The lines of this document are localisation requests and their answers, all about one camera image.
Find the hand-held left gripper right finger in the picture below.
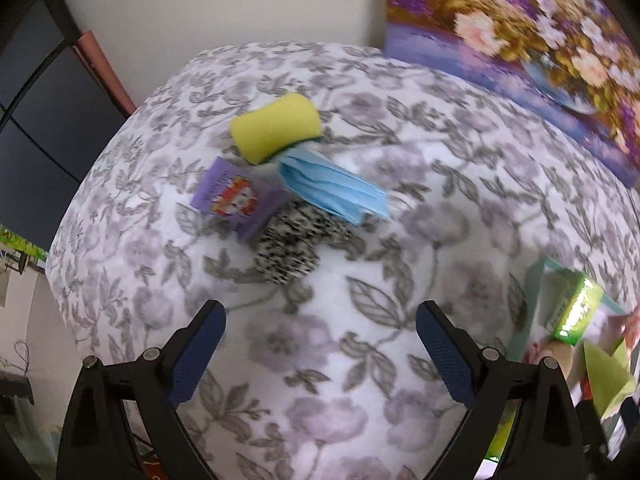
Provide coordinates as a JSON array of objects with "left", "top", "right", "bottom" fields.
[{"left": 416, "top": 301, "right": 588, "bottom": 480}]

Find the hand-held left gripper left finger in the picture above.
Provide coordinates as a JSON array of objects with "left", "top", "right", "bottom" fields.
[{"left": 57, "top": 300, "right": 227, "bottom": 480}]

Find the teal cardboard box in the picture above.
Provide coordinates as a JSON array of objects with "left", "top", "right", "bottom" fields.
[{"left": 520, "top": 256, "right": 640, "bottom": 461}]

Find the leopard print scrunchie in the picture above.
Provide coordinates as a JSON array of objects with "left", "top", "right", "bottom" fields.
[{"left": 252, "top": 200, "right": 356, "bottom": 286}]

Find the green cloth strip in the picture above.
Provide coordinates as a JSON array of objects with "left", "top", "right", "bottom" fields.
[{"left": 582, "top": 337, "right": 638, "bottom": 421}]

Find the purple tissue pack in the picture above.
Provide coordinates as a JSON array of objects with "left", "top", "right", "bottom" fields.
[{"left": 190, "top": 156, "right": 288, "bottom": 247}]

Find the grey floral fleece blanket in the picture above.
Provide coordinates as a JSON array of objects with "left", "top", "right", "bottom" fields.
[{"left": 45, "top": 41, "right": 640, "bottom": 480}]

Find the blue face mask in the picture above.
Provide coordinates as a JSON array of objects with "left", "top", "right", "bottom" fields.
[{"left": 276, "top": 146, "right": 392, "bottom": 226}]

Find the yellow sponge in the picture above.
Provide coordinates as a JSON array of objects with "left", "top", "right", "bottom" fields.
[{"left": 230, "top": 91, "right": 322, "bottom": 166}]

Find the dark cabinet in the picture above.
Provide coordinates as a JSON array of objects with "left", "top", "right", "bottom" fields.
[{"left": 0, "top": 0, "right": 136, "bottom": 251}]

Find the reddish wooden board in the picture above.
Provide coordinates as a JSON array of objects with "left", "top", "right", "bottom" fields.
[{"left": 72, "top": 30, "right": 138, "bottom": 116}]

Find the floral painting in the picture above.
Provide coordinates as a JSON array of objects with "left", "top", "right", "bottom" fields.
[{"left": 385, "top": 0, "right": 640, "bottom": 186}]

